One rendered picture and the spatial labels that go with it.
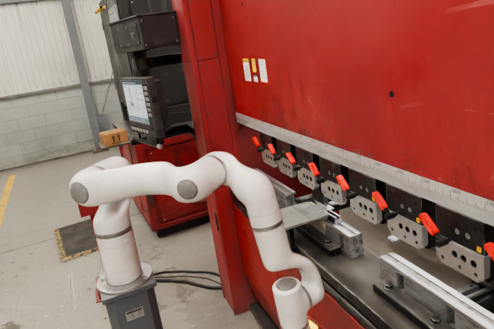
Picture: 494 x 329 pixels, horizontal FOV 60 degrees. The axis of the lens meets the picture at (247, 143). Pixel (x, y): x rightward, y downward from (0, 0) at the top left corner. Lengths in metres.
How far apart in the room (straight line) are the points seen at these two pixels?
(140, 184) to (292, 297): 0.55
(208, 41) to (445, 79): 1.60
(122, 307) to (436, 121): 1.12
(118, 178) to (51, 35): 7.31
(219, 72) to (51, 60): 6.29
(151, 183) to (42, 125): 7.41
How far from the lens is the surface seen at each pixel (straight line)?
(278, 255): 1.22
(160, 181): 1.26
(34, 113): 8.63
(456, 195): 1.18
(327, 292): 1.76
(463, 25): 1.07
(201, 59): 2.46
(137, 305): 1.58
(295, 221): 1.78
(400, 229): 1.39
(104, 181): 1.37
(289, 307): 1.29
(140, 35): 2.54
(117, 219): 1.47
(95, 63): 8.60
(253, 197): 1.15
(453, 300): 1.39
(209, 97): 2.48
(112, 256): 1.51
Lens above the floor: 1.76
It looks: 14 degrees down
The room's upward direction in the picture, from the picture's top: 8 degrees counter-clockwise
